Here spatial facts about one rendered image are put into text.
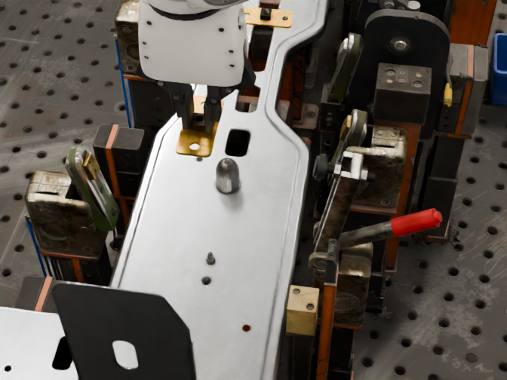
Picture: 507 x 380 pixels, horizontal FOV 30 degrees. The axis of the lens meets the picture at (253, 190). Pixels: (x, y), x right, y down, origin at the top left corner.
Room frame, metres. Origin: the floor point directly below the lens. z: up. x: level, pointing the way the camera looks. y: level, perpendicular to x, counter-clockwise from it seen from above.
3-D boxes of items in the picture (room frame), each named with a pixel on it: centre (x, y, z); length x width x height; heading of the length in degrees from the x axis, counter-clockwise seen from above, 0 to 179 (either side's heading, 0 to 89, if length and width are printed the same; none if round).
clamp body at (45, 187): (0.77, 0.25, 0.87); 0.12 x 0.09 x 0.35; 80
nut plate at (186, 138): (0.68, 0.05, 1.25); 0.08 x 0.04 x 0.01; 170
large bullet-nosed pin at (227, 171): (0.80, 0.03, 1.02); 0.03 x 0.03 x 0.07
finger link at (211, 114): (0.68, 0.03, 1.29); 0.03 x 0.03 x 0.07; 80
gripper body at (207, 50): (0.68, 0.06, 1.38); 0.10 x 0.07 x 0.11; 80
